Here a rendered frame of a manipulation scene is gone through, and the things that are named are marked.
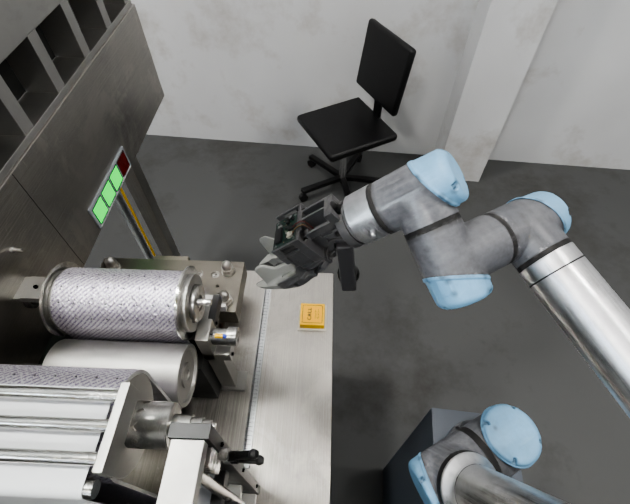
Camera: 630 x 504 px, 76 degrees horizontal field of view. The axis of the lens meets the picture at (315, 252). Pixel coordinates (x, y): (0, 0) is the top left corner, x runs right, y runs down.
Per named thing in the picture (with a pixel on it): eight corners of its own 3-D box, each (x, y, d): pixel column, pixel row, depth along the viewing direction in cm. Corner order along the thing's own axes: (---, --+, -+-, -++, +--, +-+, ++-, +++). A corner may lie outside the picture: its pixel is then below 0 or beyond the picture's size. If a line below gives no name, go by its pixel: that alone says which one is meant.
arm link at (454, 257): (530, 276, 50) (493, 196, 51) (460, 314, 47) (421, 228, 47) (489, 281, 58) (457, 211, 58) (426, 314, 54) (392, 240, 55)
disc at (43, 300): (71, 347, 82) (29, 315, 70) (68, 347, 82) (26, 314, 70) (96, 285, 91) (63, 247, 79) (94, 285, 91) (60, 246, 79)
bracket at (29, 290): (46, 303, 77) (40, 297, 76) (16, 302, 78) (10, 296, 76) (57, 281, 80) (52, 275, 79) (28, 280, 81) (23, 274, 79)
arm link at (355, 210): (392, 203, 60) (397, 247, 55) (367, 216, 62) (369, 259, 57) (364, 173, 55) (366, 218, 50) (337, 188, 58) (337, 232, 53)
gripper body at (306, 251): (273, 217, 63) (333, 182, 57) (308, 244, 68) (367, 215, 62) (267, 256, 59) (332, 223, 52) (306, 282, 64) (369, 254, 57)
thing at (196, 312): (203, 323, 83) (192, 321, 76) (194, 322, 83) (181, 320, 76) (207, 287, 85) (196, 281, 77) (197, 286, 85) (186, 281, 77)
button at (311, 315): (324, 329, 115) (324, 325, 113) (299, 328, 115) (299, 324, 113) (324, 307, 119) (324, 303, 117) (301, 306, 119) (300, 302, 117)
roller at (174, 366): (189, 415, 80) (172, 396, 71) (63, 410, 81) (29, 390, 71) (201, 357, 87) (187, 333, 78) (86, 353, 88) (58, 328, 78)
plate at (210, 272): (239, 323, 108) (235, 312, 104) (92, 317, 109) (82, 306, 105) (247, 273, 118) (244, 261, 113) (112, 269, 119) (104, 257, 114)
